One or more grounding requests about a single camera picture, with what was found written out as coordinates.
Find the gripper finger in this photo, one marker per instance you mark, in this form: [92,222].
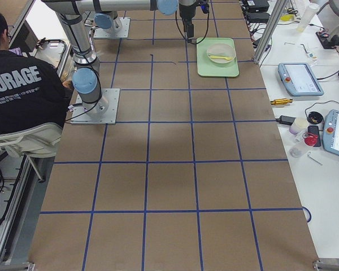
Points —
[188,27]

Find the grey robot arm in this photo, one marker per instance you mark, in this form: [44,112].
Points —
[107,23]
[86,78]

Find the seated person in black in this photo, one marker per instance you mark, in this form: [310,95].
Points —
[31,92]

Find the white round plate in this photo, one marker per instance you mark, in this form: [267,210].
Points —
[221,49]

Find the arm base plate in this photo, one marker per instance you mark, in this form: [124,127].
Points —
[104,112]
[123,33]

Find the black power adapter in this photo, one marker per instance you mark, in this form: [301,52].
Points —
[285,120]

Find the white paper cup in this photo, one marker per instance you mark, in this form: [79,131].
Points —
[299,124]

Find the blue teach pendant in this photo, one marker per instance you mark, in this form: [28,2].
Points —
[331,132]
[299,80]

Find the light green tray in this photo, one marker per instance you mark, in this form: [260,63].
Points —
[206,67]

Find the aluminium frame post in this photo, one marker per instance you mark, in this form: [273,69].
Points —
[275,16]

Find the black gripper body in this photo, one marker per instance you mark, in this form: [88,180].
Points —
[185,12]

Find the yellow plastic fork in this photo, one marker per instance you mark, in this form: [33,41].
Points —
[221,57]

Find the white office chair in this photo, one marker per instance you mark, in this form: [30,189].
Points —
[39,142]

